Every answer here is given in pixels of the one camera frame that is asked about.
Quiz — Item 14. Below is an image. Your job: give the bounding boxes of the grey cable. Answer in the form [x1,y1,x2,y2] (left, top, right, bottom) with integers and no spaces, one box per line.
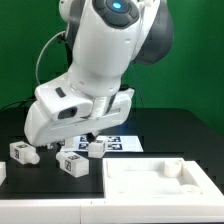
[35,29,68,88]

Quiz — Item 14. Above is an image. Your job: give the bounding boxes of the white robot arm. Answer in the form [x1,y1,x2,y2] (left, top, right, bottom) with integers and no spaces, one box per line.
[24,0,174,147]

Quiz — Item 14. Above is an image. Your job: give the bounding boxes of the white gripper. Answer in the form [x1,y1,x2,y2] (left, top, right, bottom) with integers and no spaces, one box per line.
[24,88,134,150]

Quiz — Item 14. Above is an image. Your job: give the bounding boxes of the paper sheet with markers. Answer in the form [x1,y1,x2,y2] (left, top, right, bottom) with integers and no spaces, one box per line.
[61,136,143,152]

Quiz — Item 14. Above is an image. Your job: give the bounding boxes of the white block left edge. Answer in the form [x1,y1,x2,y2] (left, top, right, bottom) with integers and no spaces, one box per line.
[0,162,6,186]

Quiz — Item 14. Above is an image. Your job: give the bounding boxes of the white square table top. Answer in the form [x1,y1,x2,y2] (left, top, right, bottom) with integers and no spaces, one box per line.
[102,158,223,200]

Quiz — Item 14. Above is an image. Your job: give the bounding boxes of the black cables on table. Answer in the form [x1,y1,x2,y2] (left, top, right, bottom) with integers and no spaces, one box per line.
[0,96,38,113]

